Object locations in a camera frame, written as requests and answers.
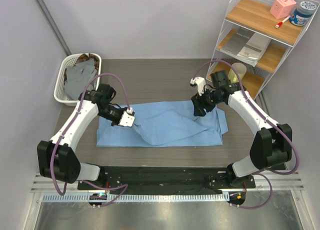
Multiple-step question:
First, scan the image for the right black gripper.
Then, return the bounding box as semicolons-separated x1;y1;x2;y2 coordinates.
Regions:
191;86;224;117

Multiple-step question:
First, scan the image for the light blue long sleeve shirt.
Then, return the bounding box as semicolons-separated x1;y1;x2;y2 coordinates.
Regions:
96;100;228;148

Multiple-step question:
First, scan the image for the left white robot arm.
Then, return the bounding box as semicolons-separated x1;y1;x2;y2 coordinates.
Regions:
37;84;126;190

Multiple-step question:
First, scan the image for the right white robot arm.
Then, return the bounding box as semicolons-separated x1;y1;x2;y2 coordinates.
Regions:
190;70;292;188

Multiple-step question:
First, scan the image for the grey shirt in basket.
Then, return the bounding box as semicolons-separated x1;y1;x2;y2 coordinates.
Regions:
64;58;98;100

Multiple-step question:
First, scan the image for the white laundry basket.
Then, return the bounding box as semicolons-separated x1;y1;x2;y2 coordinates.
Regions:
53;53;102;106

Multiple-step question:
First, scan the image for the yellow translucent cup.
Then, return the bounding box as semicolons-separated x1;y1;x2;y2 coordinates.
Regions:
227;62;247;84

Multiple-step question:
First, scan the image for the brown patterned garment in basket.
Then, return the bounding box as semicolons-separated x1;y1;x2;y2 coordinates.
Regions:
75;53;100;67

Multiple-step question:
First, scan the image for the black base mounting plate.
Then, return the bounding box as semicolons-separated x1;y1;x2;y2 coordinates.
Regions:
77;166;256;196

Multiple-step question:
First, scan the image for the grey booklet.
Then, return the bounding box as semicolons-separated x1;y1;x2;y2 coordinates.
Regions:
220;27;271;67

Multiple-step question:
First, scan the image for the red white marker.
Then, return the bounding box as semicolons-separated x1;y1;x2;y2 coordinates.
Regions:
274;15;291;29

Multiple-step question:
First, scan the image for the pink cube power strip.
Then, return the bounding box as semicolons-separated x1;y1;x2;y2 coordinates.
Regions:
269;0;297;19

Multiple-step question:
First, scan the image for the blue white jar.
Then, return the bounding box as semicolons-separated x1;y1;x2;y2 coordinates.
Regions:
289;1;317;27

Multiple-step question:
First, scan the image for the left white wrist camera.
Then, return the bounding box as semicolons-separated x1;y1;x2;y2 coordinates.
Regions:
118;107;135;127

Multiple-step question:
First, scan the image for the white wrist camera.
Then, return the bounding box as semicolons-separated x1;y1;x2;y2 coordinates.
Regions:
190;76;208;97
118;107;135;127

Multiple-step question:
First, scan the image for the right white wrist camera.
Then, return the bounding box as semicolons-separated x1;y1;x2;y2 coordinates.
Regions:
190;76;208;97

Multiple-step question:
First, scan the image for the white slotted cable duct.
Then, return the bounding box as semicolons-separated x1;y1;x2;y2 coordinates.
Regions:
42;192;230;203

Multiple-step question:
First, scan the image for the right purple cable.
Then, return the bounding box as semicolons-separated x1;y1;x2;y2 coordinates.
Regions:
193;59;301;210

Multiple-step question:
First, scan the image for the white wire wooden shelf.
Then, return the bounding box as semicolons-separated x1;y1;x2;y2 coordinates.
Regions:
206;0;320;99

